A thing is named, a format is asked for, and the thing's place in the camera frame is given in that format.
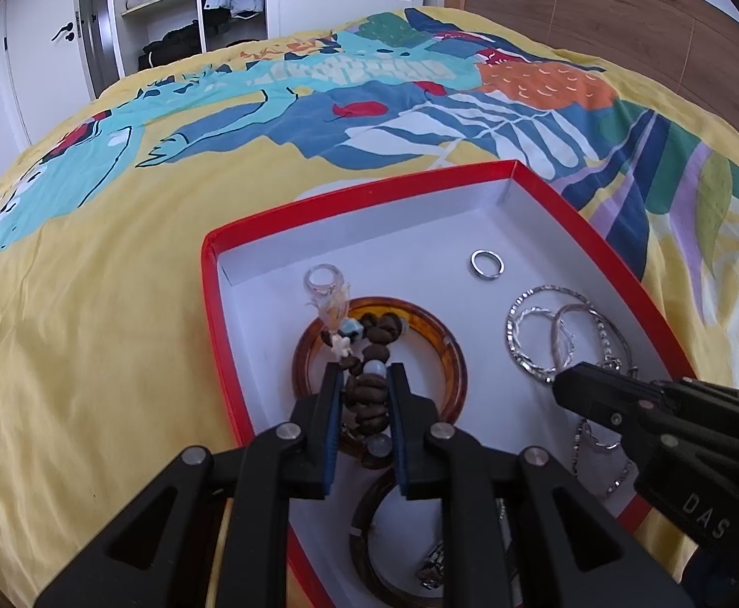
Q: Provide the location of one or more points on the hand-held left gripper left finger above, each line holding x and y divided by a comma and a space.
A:
330, 449

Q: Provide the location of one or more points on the dark metal jewelry piece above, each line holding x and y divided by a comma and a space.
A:
432, 567

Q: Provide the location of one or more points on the white open wardrobe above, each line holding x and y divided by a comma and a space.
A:
160, 28

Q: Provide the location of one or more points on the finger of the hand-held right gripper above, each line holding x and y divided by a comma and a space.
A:
622, 386
588, 402

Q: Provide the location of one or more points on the wooden headboard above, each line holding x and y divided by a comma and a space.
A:
597, 12

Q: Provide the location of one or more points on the white door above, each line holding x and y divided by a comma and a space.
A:
40, 76

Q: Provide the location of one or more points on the textured silver bangle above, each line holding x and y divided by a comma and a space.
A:
529, 370

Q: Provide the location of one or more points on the colourful printed yellow blanket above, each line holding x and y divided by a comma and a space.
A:
90, 297

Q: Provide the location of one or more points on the thin silver hoop bangle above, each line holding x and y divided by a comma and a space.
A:
556, 335

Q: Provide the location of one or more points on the red cardboard box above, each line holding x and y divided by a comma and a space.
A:
407, 234

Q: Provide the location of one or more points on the amber bangle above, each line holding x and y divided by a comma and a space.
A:
432, 329

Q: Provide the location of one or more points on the dark brown bangle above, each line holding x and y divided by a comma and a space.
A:
363, 567

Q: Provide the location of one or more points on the folded black clothes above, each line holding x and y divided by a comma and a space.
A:
170, 47

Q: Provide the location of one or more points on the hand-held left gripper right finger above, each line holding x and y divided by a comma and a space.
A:
399, 449

